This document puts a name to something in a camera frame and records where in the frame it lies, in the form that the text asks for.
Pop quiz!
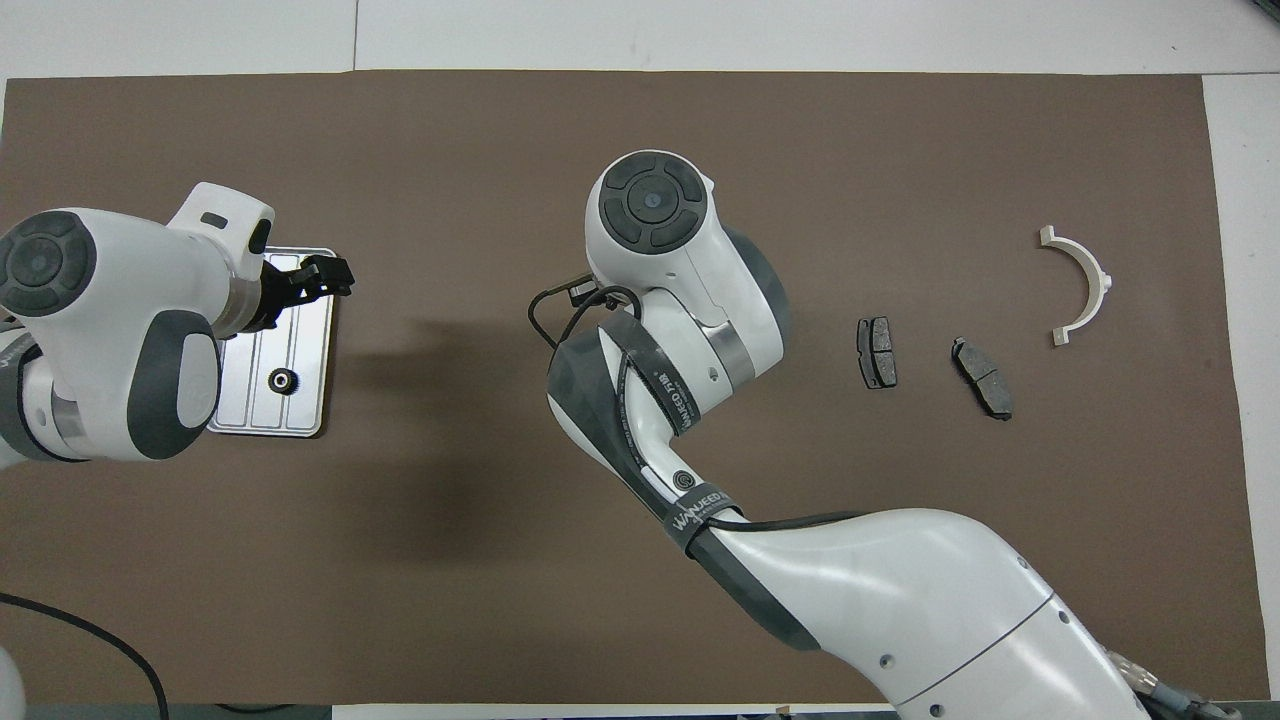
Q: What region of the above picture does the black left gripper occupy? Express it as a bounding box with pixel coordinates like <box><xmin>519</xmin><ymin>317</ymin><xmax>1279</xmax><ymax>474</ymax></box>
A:
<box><xmin>240</xmin><ymin>255</ymin><xmax>357</xmax><ymax>337</ymax></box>

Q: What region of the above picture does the silver metal tray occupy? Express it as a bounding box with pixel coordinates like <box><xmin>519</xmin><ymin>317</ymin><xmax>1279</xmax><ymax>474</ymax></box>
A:
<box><xmin>205</xmin><ymin>246</ymin><xmax>339</xmax><ymax>439</ymax></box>

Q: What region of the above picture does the brown table mat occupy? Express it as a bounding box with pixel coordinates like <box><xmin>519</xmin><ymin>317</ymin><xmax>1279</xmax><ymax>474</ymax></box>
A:
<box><xmin>0</xmin><ymin>70</ymin><xmax>1271</xmax><ymax>707</ymax></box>

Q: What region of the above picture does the short dark brake pad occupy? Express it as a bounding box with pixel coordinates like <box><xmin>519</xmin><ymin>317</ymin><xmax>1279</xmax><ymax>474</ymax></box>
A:
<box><xmin>856</xmin><ymin>316</ymin><xmax>899</xmax><ymax>391</ymax></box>

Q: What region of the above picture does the long dark brake pad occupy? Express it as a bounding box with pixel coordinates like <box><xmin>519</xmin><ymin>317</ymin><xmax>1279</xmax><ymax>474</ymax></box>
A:
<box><xmin>950</xmin><ymin>336</ymin><xmax>1015</xmax><ymax>423</ymax></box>

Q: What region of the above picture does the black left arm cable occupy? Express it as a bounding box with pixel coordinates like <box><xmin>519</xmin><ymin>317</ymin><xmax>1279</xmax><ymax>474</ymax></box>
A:
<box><xmin>0</xmin><ymin>592</ymin><xmax>172</xmax><ymax>720</ymax></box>

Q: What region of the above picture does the white semicircular bracket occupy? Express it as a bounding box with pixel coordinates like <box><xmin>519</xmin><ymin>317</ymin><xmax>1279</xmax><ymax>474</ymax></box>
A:
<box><xmin>1038</xmin><ymin>225</ymin><xmax>1114</xmax><ymax>349</ymax></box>

